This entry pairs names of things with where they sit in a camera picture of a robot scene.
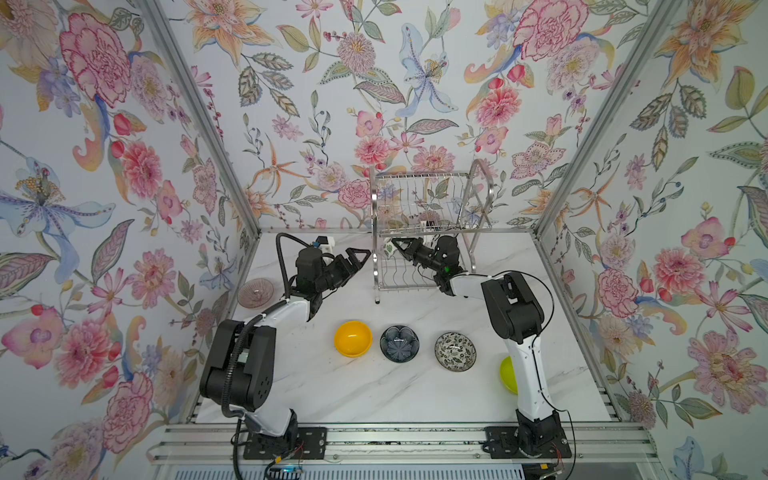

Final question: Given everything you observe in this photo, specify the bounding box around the aluminium corner post right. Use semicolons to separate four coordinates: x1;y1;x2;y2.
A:
532;0;670;238

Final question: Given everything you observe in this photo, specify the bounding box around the yellow bowl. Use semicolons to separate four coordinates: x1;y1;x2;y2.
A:
333;320;373;358

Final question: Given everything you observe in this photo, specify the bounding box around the chrome wire dish rack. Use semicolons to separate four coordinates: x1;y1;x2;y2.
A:
371;160;499;304

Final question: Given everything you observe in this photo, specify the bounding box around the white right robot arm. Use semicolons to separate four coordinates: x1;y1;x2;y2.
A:
391;236;564;458

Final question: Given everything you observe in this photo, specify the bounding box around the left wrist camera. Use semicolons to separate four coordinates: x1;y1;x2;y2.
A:
312;235;335;254

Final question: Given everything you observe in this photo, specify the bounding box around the dark blue flower bowl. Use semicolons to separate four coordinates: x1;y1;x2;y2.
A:
379;325;420;364

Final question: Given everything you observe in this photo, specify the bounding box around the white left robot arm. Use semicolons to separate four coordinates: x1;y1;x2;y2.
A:
199;234;372;444

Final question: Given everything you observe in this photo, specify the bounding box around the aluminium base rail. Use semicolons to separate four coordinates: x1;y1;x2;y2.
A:
147;422;668;479

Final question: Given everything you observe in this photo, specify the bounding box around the black white speckled bowl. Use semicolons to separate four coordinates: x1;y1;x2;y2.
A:
434;332;477;373

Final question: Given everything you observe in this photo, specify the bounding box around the black corrugated cable hose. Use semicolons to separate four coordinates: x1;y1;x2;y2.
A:
220;232;313;480

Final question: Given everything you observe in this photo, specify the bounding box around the aluminium corner post left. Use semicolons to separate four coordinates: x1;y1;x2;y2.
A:
131;0;262;236

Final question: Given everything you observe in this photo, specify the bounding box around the green leaf pattern bowl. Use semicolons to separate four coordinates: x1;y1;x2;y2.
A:
383;238;398;259

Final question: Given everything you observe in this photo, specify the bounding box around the aluminium corner post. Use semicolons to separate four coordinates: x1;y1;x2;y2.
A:
131;0;262;236
532;0;670;238

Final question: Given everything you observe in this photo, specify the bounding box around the pink striped ceramic bowl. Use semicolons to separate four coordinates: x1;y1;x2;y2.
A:
237;278;274;309

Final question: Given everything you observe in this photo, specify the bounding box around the lime green bowl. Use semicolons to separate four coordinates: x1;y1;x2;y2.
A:
499;357;518;395

